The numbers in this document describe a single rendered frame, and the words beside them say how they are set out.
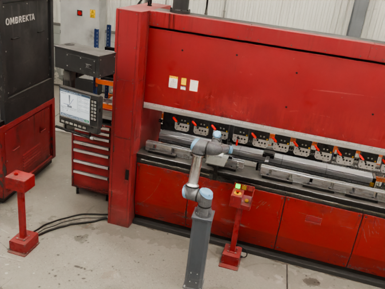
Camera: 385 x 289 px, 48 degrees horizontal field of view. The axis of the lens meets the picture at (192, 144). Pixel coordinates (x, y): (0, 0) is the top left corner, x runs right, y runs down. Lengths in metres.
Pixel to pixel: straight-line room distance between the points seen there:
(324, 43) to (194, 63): 1.19
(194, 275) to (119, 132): 1.57
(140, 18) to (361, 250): 3.03
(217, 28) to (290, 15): 4.32
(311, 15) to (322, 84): 4.34
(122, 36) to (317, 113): 1.92
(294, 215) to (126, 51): 2.27
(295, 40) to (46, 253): 3.08
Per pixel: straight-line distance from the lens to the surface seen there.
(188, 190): 3.73
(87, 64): 3.93
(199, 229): 3.83
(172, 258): 4.56
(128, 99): 4.30
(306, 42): 4.01
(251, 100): 4.18
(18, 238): 4.63
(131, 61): 4.20
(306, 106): 4.15
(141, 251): 4.61
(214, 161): 4.26
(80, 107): 4.06
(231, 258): 4.52
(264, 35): 4.03
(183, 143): 4.78
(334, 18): 8.38
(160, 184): 4.63
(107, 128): 4.91
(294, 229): 4.56
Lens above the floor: 2.80
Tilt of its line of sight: 23 degrees down
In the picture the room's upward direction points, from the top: 7 degrees clockwise
